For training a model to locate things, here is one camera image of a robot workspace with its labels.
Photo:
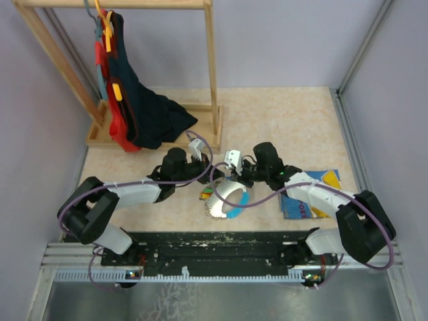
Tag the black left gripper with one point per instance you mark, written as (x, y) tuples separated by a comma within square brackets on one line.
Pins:
[(216, 174)]

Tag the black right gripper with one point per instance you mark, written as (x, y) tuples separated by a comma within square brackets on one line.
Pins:
[(244, 164)]

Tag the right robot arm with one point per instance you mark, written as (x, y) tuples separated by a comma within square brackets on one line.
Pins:
[(363, 227)]

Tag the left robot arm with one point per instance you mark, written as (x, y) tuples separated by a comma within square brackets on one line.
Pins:
[(87, 213)]

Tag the wooden clothes rack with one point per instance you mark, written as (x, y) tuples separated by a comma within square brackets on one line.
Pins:
[(209, 125)]

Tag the blue yellow booklet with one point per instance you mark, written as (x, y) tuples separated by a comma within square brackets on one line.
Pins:
[(310, 201)]

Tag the dark navy garment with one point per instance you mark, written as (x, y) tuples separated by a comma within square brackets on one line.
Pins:
[(152, 118)]

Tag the red garment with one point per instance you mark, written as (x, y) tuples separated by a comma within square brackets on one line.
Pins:
[(117, 127)]

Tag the yellow hanger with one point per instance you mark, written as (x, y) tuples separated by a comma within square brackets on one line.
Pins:
[(107, 35)]

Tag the teal hanger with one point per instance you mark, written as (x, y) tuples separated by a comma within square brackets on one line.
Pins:
[(98, 53)]

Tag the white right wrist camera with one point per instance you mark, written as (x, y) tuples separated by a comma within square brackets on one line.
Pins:
[(233, 160)]

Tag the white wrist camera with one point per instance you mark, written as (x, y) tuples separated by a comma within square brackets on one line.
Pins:
[(196, 146), (233, 160)]

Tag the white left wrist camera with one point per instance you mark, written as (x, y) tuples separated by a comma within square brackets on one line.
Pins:
[(196, 146)]

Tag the aluminium corner rail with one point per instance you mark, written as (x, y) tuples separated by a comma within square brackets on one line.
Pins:
[(363, 49)]

